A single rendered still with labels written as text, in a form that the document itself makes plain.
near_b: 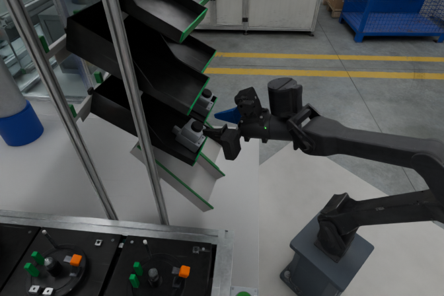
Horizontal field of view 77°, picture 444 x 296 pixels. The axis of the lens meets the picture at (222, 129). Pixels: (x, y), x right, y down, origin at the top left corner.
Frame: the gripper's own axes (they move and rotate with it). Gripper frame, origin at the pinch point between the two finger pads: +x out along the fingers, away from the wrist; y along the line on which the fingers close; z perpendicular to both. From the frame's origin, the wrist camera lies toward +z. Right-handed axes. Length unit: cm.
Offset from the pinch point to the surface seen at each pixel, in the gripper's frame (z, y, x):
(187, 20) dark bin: 23.9, -0.6, 2.3
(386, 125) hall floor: -136, -207, -55
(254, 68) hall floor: -98, -266, 89
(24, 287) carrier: -25, 39, 43
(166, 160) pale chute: -13.1, 1.2, 20.2
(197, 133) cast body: -2.1, 1.7, 6.5
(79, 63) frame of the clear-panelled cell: 3, -38, 88
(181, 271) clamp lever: -22.7, 25.1, 4.4
